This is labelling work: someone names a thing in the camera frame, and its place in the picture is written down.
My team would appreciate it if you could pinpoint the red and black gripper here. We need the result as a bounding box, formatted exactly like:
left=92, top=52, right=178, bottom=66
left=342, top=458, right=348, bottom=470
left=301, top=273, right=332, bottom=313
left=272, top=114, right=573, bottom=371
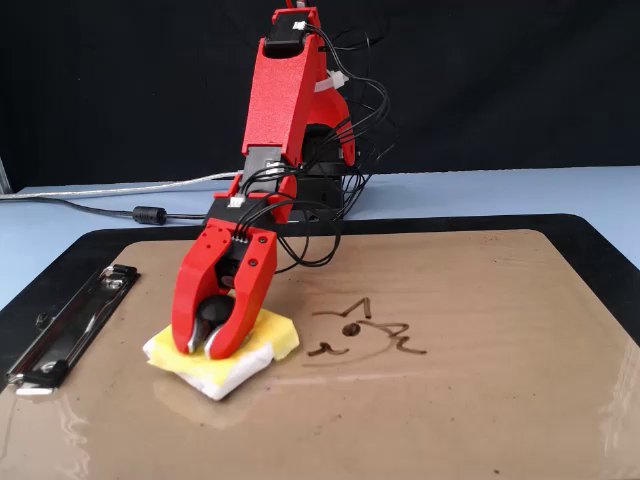
left=171, top=189, right=297, bottom=361

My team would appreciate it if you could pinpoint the yellow sponge with black knob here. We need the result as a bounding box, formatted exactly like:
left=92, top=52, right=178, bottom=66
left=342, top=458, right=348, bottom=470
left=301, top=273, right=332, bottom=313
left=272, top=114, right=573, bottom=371
left=142, top=305, right=301, bottom=402

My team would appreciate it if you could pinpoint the black base with controller board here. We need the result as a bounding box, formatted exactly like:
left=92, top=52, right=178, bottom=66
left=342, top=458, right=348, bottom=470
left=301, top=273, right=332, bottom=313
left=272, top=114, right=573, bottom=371
left=287, top=124, right=362, bottom=222

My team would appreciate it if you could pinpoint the metal clipboard clip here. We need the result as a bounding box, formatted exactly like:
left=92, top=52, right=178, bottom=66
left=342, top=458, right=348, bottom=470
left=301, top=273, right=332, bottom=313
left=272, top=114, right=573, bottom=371
left=3, top=264, right=140, bottom=392

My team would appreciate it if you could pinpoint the brown glossy clipboard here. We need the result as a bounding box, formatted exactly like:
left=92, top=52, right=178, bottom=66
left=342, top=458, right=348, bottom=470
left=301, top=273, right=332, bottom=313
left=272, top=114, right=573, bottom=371
left=0, top=228, right=640, bottom=480

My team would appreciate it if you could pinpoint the black backdrop cloth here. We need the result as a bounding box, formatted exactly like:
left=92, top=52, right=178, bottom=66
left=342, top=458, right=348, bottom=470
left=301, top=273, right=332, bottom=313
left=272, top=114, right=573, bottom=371
left=0, top=0, right=640, bottom=194

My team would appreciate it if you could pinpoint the black rectangular desk mat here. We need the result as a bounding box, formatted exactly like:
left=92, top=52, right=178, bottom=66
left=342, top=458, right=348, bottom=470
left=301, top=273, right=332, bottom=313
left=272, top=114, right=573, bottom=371
left=0, top=213, right=640, bottom=351

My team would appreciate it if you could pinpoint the black cable with ferrite bead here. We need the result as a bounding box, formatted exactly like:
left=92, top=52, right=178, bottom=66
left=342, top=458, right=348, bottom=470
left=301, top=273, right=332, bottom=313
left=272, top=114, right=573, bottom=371
left=27, top=195, right=210, bottom=227

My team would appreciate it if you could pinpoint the silver braided USB cable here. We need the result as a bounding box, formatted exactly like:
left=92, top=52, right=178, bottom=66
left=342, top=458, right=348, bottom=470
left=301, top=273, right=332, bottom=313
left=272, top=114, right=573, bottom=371
left=0, top=171, right=242, bottom=202

